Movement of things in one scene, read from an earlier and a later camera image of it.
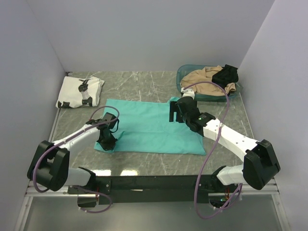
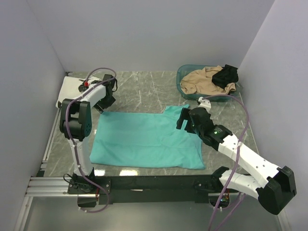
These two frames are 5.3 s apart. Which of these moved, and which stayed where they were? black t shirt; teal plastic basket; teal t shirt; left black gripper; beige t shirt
Moved: teal t shirt; left black gripper
Stayed: teal plastic basket; beige t shirt; black t shirt
